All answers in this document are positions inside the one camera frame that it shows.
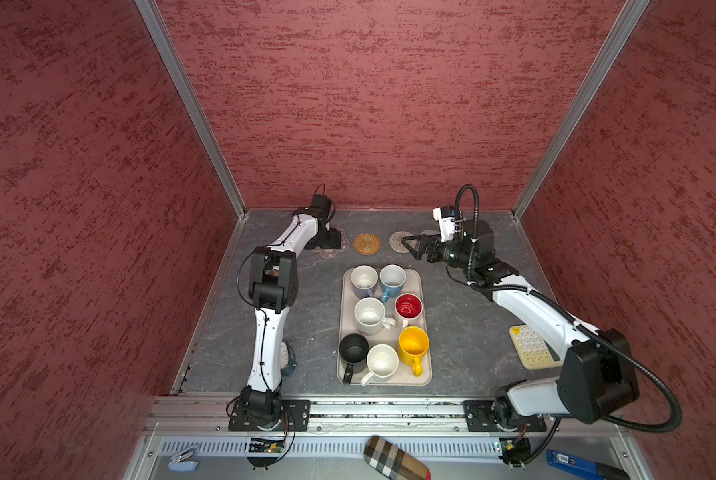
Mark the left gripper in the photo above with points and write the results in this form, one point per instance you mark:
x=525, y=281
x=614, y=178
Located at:
x=333, y=240

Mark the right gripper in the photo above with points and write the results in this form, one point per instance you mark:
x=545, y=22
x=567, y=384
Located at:
x=431, y=241

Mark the brown wicker round coaster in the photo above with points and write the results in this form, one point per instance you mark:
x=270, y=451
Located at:
x=367, y=244

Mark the pink flower coaster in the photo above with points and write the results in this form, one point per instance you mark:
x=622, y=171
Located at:
x=332, y=253

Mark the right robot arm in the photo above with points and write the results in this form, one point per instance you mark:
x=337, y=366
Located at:
x=598, y=373

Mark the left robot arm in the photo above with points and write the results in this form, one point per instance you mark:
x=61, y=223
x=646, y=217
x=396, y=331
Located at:
x=273, y=289

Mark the blue mug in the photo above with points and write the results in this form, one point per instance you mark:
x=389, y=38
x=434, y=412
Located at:
x=392, y=279

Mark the white mug purple outside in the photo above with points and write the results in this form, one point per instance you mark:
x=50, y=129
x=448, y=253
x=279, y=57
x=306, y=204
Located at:
x=364, y=280

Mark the red mug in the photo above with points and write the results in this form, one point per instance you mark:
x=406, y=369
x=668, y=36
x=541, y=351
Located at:
x=408, y=309

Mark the white mug centre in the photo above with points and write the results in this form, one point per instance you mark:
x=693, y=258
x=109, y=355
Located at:
x=371, y=317

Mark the yellow mug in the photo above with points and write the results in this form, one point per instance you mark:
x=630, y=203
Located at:
x=413, y=346

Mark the beige serving tray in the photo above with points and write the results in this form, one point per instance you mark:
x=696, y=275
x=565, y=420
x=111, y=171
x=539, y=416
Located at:
x=404, y=376

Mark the black mug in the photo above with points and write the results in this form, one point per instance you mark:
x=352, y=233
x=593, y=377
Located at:
x=353, y=349

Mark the white mug front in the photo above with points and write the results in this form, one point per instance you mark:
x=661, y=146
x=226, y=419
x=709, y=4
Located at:
x=382, y=363

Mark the teal alarm clock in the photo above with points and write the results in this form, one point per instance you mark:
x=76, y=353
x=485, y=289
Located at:
x=287, y=359

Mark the cream calculator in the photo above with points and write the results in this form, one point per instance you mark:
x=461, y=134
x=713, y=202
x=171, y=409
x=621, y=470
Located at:
x=532, y=350

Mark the plaid glasses case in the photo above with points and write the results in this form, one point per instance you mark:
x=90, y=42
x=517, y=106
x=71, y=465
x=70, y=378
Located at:
x=393, y=462

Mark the small stapler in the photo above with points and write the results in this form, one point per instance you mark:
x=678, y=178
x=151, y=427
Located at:
x=184, y=461

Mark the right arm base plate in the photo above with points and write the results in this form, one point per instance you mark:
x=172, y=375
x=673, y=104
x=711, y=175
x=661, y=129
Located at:
x=480, y=417

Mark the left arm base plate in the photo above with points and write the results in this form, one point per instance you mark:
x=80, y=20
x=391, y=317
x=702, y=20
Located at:
x=285, y=415

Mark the blue handled tool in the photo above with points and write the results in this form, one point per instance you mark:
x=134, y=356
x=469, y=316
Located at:
x=583, y=468

